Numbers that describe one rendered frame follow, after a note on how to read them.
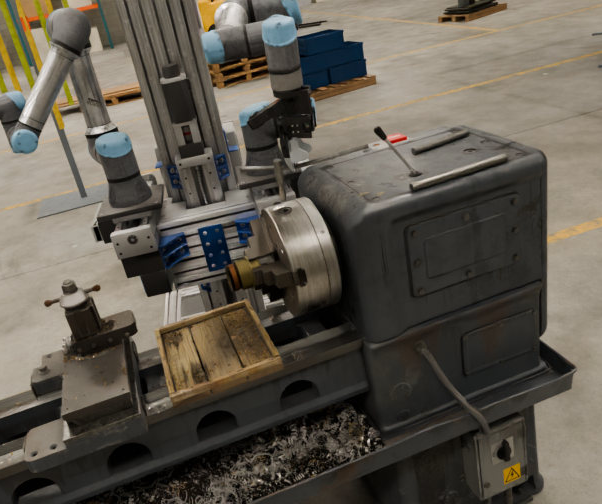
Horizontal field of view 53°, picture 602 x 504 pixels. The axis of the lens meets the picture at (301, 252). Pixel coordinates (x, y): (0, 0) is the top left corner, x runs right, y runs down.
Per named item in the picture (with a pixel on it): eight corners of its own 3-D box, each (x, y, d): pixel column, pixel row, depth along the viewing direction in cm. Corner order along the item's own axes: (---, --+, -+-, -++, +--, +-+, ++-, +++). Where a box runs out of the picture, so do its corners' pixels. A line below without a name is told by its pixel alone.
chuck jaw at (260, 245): (283, 252, 173) (269, 213, 175) (285, 247, 169) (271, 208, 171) (246, 263, 171) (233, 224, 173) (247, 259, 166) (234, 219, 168)
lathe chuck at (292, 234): (296, 270, 193) (281, 182, 176) (335, 328, 168) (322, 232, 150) (269, 279, 191) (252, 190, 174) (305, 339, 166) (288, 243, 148)
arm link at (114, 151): (110, 182, 205) (97, 143, 200) (101, 174, 216) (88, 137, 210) (144, 171, 210) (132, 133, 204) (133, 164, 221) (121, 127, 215)
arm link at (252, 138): (245, 141, 222) (236, 104, 216) (281, 134, 221) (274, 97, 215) (244, 150, 211) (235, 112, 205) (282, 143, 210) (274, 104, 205)
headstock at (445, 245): (465, 225, 218) (458, 118, 201) (557, 279, 177) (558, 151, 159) (311, 276, 205) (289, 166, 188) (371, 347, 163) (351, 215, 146)
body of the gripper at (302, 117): (312, 141, 145) (305, 92, 138) (277, 142, 147) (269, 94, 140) (317, 128, 151) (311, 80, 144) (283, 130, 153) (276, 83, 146)
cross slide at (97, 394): (122, 324, 186) (118, 311, 184) (135, 406, 149) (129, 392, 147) (67, 342, 183) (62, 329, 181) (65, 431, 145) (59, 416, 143)
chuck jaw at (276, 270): (289, 254, 167) (302, 266, 156) (293, 271, 168) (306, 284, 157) (251, 266, 164) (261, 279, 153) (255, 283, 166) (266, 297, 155)
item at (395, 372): (477, 410, 256) (465, 225, 218) (555, 491, 214) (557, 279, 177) (347, 463, 243) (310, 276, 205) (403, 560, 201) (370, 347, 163)
